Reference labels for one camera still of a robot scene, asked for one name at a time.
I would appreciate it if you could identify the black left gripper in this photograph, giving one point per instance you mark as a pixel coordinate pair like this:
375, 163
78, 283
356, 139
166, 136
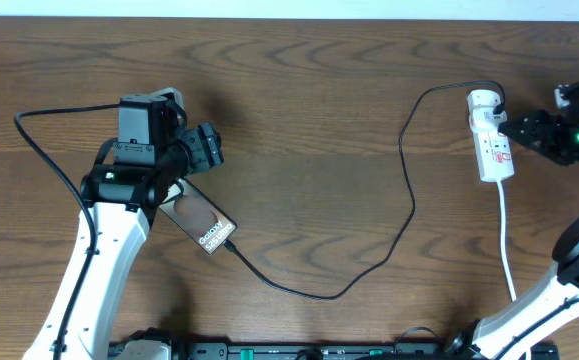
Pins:
206, 151

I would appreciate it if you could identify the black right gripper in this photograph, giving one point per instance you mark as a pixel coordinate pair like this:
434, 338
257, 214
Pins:
548, 141

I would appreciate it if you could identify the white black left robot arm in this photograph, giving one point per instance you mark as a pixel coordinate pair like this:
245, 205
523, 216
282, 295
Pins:
130, 180

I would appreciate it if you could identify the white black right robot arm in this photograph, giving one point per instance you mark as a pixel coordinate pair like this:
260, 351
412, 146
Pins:
554, 300

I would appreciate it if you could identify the white USB charger adapter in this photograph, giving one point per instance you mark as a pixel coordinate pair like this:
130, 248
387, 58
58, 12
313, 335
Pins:
482, 98

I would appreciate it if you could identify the white power strip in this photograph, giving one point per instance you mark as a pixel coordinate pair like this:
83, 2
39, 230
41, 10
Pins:
492, 149

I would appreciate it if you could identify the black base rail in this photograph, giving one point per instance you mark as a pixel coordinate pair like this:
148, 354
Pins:
140, 349

